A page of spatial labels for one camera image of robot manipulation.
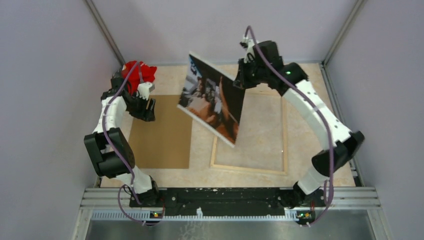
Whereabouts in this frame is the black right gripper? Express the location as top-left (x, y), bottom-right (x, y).
top-left (233, 58), bottom-right (268, 91)

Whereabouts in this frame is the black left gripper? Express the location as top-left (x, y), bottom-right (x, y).
top-left (126, 91), bottom-right (156, 122)

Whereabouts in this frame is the brown cardboard backing board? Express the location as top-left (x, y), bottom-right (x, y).
top-left (128, 95), bottom-right (193, 169)

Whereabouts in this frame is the printed photo with white border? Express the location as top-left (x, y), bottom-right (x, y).
top-left (177, 51), bottom-right (246, 148)

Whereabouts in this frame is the clear acrylic glass sheet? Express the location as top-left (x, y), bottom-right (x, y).
top-left (215, 94), bottom-right (285, 172)

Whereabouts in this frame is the white wooden picture frame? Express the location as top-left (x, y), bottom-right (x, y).
top-left (209, 89), bottom-right (289, 176)

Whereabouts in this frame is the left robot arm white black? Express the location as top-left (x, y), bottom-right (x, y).
top-left (83, 70), bottom-right (161, 207)

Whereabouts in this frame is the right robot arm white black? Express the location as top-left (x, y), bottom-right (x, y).
top-left (233, 37), bottom-right (365, 209)

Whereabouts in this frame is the red crumpled cloth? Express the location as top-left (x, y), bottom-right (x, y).
top-left (110, 60), bottom-right (158, 95)

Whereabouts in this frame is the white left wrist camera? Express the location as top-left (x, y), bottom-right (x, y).
top-left (137, 82), bottom-right (155, 100)

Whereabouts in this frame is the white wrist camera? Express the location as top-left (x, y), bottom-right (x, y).
top-left (240, 36), bottom-right (256, 64)
top-left (137, 82), bottom-right (155, 100)

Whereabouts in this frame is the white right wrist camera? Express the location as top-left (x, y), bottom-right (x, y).
top-left (240, 36), bottom-right (256, 64)

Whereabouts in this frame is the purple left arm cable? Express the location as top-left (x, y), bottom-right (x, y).
top-left (101, 61), bottom-right (165, 227)

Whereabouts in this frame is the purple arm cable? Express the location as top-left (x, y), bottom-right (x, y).
top-left (101, 61), bottom-right (165, 227)
top-left (244, 25), bottom-right (335, 228)

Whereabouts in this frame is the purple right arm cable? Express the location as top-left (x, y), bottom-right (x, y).
top-left (244, 25), bottom-right (335, 228)

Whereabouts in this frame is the aluminium front rail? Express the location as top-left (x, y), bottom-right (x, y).
top-left (80, 187), bottom-right (381, 224)

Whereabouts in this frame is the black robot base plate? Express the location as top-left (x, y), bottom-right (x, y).
top-left (129, 187), bottom-right (325, 217)

